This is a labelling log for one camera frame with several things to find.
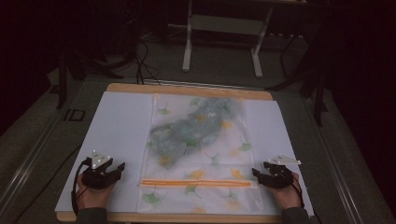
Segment white table sheet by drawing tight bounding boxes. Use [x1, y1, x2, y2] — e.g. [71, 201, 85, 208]
[54, 91, 315, 217]

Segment person's left hand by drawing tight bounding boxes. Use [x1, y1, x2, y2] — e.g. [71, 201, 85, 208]
[76, 173, 117, 212]

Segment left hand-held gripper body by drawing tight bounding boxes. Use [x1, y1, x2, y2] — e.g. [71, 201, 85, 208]
[81, 149, 118, 190]

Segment metal floor rail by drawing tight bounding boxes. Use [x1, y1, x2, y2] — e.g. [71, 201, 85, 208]
[303, 97, 365, 224]
[0, 116, 64, 214]

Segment green cloth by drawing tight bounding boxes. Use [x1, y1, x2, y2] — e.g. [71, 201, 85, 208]
[147, 96, 245, 170]

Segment black stand leg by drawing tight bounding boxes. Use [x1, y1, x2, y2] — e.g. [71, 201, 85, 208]
[55, 50, 69, 110]
[312, 73, 329, 128]

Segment metal strip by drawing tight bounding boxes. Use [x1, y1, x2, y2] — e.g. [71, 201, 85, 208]
[142, 78, 266, 91]

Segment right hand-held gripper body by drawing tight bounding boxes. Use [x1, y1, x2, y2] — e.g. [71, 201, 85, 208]
[262, 153, 303, 189]

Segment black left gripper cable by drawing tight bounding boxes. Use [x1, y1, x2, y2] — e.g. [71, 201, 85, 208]
[70, 158, 92, 217]

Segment wooden table board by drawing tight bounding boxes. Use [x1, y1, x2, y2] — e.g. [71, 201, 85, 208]
[55, 82, 284, 224]

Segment white metal stand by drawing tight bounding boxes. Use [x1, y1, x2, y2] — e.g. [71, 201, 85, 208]
[181, 0, 276, 79]

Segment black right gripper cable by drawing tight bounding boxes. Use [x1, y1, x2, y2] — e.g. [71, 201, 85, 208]
[291, 178, 306, 209]

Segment person's right hand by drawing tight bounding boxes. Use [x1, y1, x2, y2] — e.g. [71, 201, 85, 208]
[269, 172, 303, 210]

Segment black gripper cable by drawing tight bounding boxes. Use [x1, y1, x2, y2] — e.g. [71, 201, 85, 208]
[70, 158, 92, 217]
[291, 178, 306, 209]

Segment black floor bracket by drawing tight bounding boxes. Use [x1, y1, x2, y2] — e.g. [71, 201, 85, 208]
[63, 108, 87, 122]

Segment translucent leaf-print zipper bag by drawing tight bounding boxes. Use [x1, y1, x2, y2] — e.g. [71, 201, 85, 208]
[135, 92, 266, 216]

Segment black floor cables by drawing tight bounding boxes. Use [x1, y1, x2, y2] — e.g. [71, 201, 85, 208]
[133, 38, 163, 87]

